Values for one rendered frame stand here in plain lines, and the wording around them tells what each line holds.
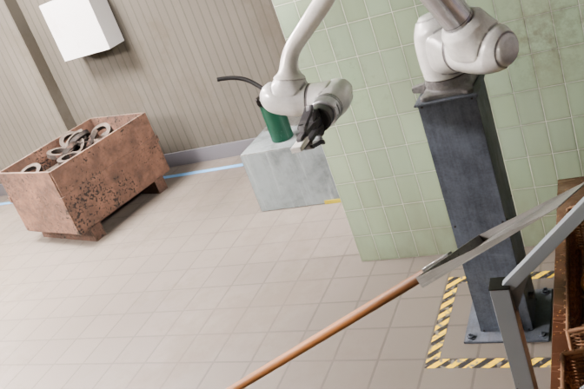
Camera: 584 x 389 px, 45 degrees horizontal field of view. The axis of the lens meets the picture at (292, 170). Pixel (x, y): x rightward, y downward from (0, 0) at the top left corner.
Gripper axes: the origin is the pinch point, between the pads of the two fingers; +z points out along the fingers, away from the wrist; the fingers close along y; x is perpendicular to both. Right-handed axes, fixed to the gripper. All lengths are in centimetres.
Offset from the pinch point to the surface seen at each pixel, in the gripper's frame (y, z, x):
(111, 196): 96, -201, 261
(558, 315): 59, 3, -57
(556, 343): 59, 14, -57
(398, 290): 44.5, 7.9, -17.5
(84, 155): 60, -196, 263
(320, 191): 109, -188, 94
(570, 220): 8, 40, -68
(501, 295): 24, 41, -53
